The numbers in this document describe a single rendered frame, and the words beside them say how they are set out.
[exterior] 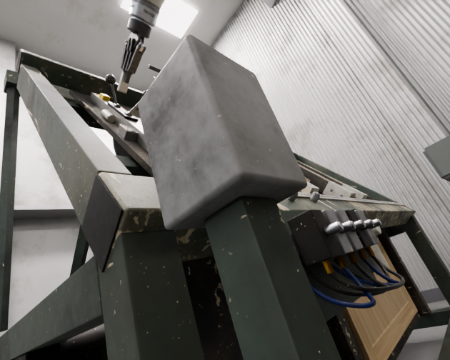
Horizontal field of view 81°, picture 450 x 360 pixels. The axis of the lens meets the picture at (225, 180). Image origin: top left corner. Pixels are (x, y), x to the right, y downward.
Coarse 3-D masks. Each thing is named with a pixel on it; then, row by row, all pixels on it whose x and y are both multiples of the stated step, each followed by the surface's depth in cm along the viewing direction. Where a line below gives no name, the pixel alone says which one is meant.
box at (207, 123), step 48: (192, 48) 27; (144, 96) 33; (192, 96) 26; (240, 96) 29; (192, 144) 26; (240, 144) 23; (288, 144) 31; (192, 192) 25; (240, 192) 24; (288, 192) 29
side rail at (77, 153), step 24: (24, 72) 104; (24, 96) 99; (48, 96) 76; (48, 120) 69; (72, 120) 63; (48, 144) 67; (72, 144) 53; (96, 144) 54; (72, 168) 51; (96, 168) 43; (120, 168) 47; (72, 192) 50
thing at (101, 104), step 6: (90, 96) 122; (96, 96) 117; (96, 102) 116; (102, 102) 111; (102, 108) 111; (108, 108) 106; (114, 114) 101; (120, 120) 97; (126, 120) 94; (132, 126) 90; (138, 126) 91; (138, 132) 87; (138, 138) 86; (144, 138) 83; (144, 144) 83
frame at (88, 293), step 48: (144, 240) 37; (384, 240) 183; (96, 288) 39; (144, 288) 34; (192, 288) 66; (0, 336) 93; (48, 336) 54; (96, 336) 83; (144, 336) 31; (192, 336) 35; (336, 336) 92
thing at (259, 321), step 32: (224, 224) 26; (256, 224) 24; (224, 256) 26; (256, 256) 23; (288, 256) 25; (224, 288) 25; (256, 288) 23; (288, 288) 23; (256, 320) 22; (288, 320) 21; (320, 320) 23; (256, 352) 22; (288, 352) 20; (320, 352) 21
